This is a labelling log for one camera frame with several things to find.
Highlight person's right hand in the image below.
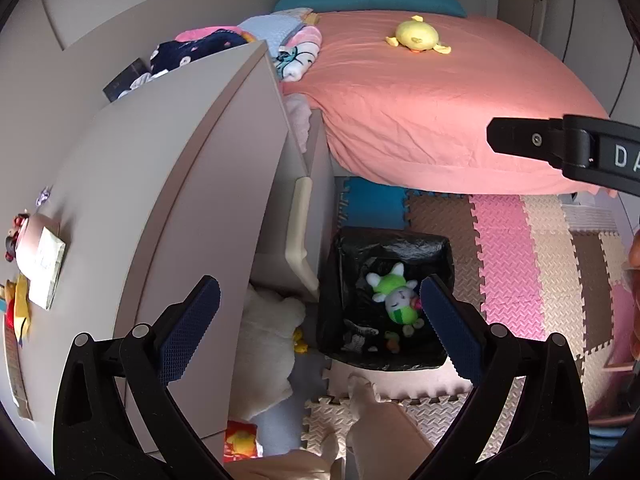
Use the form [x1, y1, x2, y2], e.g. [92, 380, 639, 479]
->
[622, 230, 640, 363]

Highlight green plush toy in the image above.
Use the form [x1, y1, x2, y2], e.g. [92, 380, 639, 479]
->
[366, 262, 426, 337]

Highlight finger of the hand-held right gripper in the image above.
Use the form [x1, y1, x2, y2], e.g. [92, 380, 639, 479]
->
[486, 117, 564, 173]

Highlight navy patterned blanket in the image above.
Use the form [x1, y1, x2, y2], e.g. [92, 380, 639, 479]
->
[150, 30, 251, 75]

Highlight person's beige trousers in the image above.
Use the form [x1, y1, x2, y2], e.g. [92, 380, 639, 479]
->
[225, 374, 436, 480]

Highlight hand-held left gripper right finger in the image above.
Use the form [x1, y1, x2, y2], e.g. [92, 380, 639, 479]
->
[412, 275, 591, 480]

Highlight dark box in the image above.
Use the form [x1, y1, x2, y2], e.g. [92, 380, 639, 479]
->
[102, 59, 151, 103]

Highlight red and black mouse figure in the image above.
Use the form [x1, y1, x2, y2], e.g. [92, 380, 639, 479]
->
[1, 212, 31, 263]

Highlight light blue blanket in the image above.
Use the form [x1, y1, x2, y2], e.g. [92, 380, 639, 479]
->
[237, 7, 313, 58]

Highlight white plush toy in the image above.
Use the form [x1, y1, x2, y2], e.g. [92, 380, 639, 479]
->
[239, 282, 308, 421]

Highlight black trash bin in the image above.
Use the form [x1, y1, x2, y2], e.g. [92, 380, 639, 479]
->
[316, 226, 456, 372]

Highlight white and pink folded cloth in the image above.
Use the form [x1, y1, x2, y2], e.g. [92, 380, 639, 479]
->
[277, 25, 323, 82]

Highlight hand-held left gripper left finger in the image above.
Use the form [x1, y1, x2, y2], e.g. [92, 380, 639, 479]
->
[52, 275, 236, 480]

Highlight bed with pink sheet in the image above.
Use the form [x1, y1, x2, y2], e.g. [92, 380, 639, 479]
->
[282, 12, 618, 198]

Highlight foam puzzle floor mat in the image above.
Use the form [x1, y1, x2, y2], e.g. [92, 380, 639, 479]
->
[300, 177, 636, 461]

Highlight white desk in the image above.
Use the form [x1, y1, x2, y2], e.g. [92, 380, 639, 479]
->
[0, 40, 293, 476]

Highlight white crumpled cloth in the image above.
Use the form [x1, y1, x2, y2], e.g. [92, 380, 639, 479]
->
[120, 72, 166, 98]

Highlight yellow plush duck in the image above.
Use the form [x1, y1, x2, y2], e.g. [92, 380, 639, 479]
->
[385, 16, 452, 56]

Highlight white door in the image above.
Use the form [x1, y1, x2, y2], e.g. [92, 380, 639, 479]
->
[497, 0, 556, 43]

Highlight white cabinet with beige handle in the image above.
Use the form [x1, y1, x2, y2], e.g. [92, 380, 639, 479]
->
[252, 110, 337, 303]

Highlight white wardrobe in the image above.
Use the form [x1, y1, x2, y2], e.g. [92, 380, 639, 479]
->
[550, 0, 636, 116]

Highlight pink round item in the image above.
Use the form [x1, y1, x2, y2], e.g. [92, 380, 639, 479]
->
[15, 214, 63, 281]

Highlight red and yellow packet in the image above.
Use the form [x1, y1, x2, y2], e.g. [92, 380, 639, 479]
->
[223, 420, 261, 461]

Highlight white fluffy blanket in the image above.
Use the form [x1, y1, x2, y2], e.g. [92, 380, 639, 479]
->
[284, 92, 313, 153]

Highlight beige paper card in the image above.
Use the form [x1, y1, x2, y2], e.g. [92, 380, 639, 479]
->
[2, 330, 33, 418]

